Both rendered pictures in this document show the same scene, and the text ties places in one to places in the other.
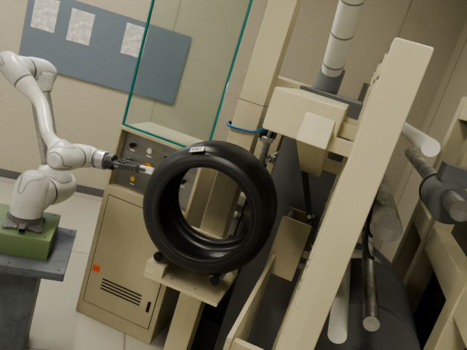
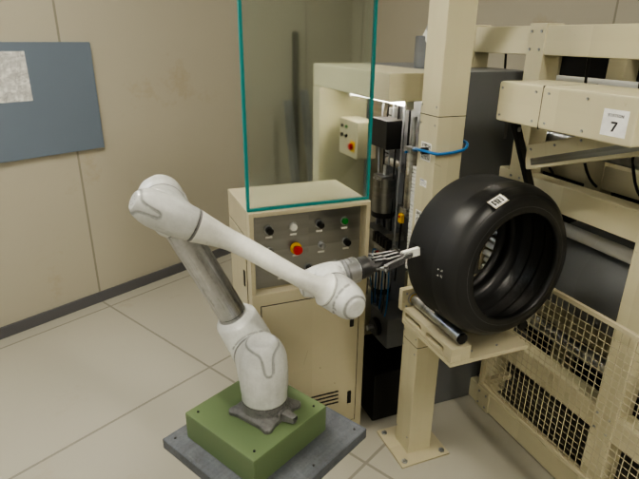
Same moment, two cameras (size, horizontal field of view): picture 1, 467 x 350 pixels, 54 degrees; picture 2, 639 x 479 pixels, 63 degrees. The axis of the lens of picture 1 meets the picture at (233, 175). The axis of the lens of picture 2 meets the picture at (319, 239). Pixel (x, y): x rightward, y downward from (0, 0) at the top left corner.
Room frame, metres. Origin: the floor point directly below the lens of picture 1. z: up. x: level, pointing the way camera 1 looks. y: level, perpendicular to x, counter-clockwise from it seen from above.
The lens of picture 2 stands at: (0.78, 1.57, 1.93)
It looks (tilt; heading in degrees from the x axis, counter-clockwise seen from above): 21 degrees down; 327
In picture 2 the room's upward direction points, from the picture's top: 1 degrees clockwise
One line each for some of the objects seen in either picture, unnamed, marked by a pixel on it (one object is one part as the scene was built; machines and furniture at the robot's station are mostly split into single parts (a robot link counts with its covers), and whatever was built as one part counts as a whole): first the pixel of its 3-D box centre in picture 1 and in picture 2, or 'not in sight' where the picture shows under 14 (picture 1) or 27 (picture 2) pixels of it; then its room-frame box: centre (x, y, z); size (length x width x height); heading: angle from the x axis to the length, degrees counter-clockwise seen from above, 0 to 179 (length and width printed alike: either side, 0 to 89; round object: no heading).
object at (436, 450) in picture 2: not in sight; (412, 441); (2.27, 0.01, 0.01); 0.27 x 0.27 x 0.02; 78
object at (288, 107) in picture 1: (311, 114); (583, 108); (1.83, -0.22, 1.71); 0.61 x 0.25 x 0.15; 168
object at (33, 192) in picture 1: (31, 192); (262, 366); (2.09, 0.93, 0.92); 0.18 x 0.16 x 0.22; 167
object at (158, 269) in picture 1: (169, 256); (434, 330); (2.05, 0.18, 0.84); 0.36 x 0.09 x 0.06; 168
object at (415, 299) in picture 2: (172, 244); (436, 316); (2.04, 0.18, 0.90); 0.35 x 0.05 x 0.05; 168
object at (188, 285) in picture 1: (193, 273); (462, 332); (2.02, 0.04, 0.80); 0.37 x 0.36 x 0.02; 78
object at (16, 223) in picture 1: (24, 219); (269, 405); (2.06, 0.92, 0.78); 0.22 x 0.18 x 0.06; 21
